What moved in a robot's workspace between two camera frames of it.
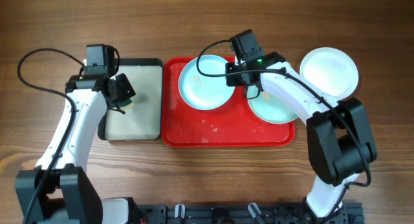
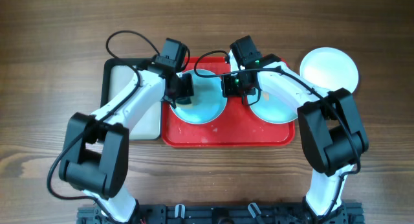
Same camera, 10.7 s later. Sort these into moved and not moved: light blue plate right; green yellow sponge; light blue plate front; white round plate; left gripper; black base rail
Moved: left gripper; light blue plate front; green yellow sponge
Not moved: light blue plate right; black base rail; white round plate
